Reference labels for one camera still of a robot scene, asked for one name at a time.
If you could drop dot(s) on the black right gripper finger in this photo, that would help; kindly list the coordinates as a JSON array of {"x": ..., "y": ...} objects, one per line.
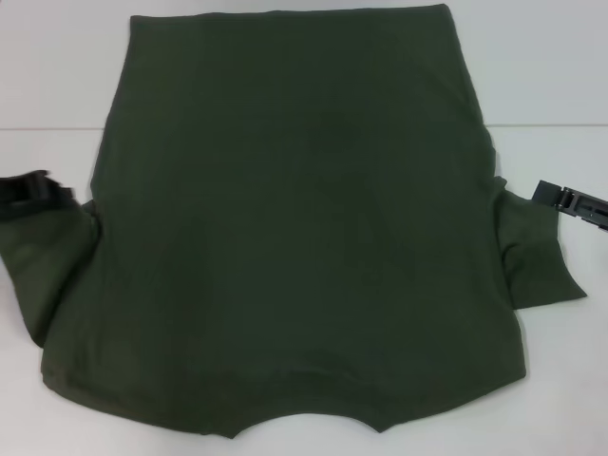
[{"x": 575, "y": 204}]

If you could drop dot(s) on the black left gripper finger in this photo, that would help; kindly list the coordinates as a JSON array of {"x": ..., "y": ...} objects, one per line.
[{"x": 38, "y": 195}]

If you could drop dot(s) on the dark green t-shirt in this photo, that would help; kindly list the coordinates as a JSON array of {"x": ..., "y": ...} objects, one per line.
[{"x": 304, "y": 214}]

